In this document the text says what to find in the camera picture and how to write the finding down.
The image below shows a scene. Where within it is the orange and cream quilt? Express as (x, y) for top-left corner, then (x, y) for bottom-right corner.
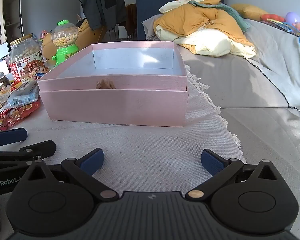
(153, 0), (256, 58)

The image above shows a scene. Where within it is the yellow pillow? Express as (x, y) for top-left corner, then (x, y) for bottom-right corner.
(231, 3), (268, 21)

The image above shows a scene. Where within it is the grey sofa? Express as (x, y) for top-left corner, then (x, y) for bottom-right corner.
(141, 13), (300, 240)

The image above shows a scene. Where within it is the white tablecloth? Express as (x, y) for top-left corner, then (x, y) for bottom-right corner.
(0, 67), (243, 193)

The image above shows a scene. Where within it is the dark jacket on chair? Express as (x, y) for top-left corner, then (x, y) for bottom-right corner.
(79, 0), (127, 30)

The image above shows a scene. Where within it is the green gumball candy dispenser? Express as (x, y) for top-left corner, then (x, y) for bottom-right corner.
(51, 20), (79, 65)

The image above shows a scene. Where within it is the dark blue cabinet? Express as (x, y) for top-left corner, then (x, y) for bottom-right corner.
(136, 0), (174, 40)

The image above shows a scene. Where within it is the pink gift box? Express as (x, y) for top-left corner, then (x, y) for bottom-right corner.
(38, 41), (189, 127)

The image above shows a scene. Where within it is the blue snack packet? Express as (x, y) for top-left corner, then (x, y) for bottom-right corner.
(2, 80), (39, 109)

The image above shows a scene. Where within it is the purple balloon toy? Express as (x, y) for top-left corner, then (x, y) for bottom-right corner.
(285, 11), (300, 25)

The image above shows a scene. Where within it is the red chip bag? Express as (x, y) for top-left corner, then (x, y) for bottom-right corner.
(0, 100), (41, 131)

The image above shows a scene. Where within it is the large snack jar gold lid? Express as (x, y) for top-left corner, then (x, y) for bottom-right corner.
(9, 34), (44, 83)

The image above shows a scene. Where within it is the orange armchair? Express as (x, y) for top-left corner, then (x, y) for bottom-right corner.
(42, 19), (107, 64)

